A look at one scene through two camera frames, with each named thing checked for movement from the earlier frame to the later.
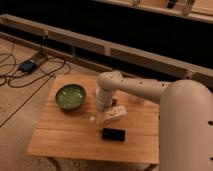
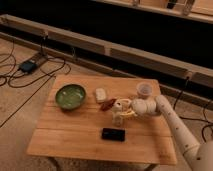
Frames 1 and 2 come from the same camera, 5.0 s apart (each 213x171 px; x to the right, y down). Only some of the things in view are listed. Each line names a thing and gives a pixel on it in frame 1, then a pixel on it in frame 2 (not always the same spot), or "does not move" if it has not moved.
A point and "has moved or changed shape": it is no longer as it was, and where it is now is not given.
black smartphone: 113,134 does not move
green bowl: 70,96 does not move
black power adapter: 29,65 does not move
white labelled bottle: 110,114 has moved or changed shape
